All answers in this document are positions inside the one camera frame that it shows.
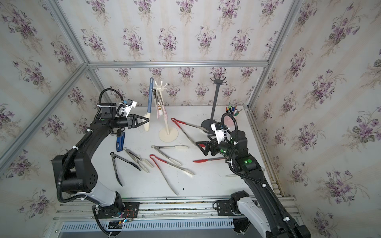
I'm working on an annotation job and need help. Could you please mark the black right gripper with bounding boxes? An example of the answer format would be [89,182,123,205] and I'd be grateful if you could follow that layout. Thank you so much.
[197,132,239,160]

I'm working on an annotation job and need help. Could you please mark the blue handled cream tongs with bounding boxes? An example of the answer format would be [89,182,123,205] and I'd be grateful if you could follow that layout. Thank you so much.
[143,77,154,131]

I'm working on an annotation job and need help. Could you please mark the white utensil rack stand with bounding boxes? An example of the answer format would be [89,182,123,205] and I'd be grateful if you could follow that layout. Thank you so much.
[153,81,178,143]

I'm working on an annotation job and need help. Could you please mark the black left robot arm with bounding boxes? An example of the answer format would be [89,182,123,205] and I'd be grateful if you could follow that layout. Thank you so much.
[52,96,149,212]

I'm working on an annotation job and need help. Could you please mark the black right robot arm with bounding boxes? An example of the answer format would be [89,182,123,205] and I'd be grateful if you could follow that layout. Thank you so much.
[195,113,311,238]

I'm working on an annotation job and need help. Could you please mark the red tipped steel tongs right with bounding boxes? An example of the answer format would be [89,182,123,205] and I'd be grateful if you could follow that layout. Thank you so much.
[192,143,225,163]

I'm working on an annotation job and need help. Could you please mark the dark grey utensil rack stand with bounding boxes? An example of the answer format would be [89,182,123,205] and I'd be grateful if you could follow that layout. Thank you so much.
[201,76,227,134]

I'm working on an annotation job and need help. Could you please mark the steel cream-tipped tongs centre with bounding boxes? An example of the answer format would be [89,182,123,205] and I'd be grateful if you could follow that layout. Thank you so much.
[151,144,189,166]

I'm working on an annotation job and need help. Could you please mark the steel cream-tipped tongs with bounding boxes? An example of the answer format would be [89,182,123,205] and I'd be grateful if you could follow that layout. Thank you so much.
[124,148,154,173]
[151,144,189,166]

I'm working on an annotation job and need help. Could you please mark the steel cream-tipped tongs left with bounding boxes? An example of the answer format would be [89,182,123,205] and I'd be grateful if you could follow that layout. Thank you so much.
[124,148,154,173]

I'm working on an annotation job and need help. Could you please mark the black tipped steel tongs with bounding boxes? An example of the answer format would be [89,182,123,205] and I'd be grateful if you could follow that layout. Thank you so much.
[110,152,141,186]

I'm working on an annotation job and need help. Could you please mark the pink pen cup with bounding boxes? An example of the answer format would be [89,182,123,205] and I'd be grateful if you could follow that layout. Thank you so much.
[223,103,244,129]

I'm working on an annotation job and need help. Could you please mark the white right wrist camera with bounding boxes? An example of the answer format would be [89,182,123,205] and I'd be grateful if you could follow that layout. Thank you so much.
[211,122,229,144]

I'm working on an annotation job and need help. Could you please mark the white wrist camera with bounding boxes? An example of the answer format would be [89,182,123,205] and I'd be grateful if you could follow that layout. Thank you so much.
[120,99,137,118]
[211,122,229,144]

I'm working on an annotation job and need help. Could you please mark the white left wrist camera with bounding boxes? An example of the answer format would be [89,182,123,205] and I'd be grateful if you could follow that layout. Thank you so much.
[120,99,137,118]

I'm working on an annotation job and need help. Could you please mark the red handled tongs rear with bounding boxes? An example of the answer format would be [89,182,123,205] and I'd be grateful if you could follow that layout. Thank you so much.
[171,118,207,146]

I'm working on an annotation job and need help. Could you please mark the red handled tongs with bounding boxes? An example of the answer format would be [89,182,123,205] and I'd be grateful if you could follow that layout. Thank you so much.
[149,154,195,196]
[171,118,207,146]

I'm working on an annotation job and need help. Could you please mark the red handled tongs front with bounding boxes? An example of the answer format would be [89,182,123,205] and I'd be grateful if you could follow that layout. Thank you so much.
[149,154,195,196]

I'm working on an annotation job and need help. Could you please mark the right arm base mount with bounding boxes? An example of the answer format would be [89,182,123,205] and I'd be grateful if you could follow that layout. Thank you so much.
[212,200,252,235]

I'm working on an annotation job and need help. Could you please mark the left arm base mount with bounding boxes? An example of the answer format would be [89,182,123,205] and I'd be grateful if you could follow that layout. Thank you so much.
[91,202,140,238]

